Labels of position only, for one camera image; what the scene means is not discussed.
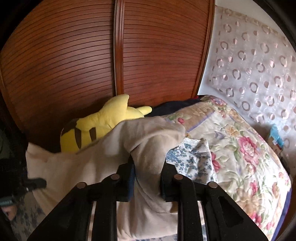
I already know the beige printed t-shirt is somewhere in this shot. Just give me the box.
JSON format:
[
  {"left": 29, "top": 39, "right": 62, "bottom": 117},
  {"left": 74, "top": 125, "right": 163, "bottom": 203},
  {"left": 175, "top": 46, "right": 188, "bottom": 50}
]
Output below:
[{"left": 26, "top": 116, "right": 186, "bottom": 240}]

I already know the person's left hand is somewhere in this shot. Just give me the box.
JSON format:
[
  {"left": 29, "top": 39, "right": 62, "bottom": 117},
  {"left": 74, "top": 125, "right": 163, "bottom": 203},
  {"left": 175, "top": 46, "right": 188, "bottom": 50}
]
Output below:
[{"left": 1, "top": 204, "right": 17, "bottom": 221}]

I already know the pink floral quilt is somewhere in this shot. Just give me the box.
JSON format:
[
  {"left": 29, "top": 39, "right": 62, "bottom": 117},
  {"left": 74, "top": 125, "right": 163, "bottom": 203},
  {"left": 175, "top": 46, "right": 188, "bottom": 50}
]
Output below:
[{"left": 163, "top": 95, "right": 292, "bottom": 240}]

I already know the yellow plush toy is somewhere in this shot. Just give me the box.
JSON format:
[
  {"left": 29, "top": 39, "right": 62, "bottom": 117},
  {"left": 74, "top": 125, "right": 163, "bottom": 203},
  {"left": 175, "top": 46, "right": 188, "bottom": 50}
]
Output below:
[{"left": 60, "top": 94, "right": 152, "bottom": 153}]

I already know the blue floral white bedsheet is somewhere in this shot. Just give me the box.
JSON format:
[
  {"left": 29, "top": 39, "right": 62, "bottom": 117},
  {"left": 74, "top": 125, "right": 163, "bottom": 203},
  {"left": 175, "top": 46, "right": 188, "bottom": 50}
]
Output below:
[{"left": 11, "top": 138, "right": 217, "bottom": 240}]

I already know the blue tissue box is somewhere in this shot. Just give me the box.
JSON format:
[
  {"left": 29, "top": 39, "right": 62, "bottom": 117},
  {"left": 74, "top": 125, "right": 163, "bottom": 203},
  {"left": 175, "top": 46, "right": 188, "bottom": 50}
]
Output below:
[{"left": 267, "top": 125, "right": 285, "bottom": 149}]

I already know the brown wooden wardrobe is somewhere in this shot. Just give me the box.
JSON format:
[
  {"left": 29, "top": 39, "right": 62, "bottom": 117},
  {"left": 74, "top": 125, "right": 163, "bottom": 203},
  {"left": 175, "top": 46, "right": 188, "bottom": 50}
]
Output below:
[{"left": 1, "top": 1, "right": 215, "bottom": 152}]

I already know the dark blue blanket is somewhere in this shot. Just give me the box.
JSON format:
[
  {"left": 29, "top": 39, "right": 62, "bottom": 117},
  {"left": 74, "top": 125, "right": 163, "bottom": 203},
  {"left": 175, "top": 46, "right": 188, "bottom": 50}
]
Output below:
[{"left": 146, "top": 97, "right": 201, "bottom": 117}]

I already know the circle patterned sheer curtain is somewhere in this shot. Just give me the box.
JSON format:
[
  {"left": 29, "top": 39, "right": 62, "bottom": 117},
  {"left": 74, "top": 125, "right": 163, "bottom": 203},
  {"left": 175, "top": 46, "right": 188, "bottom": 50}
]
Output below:
[{"left": 207, "top": 6, "right": 295, "bottom": 168}]

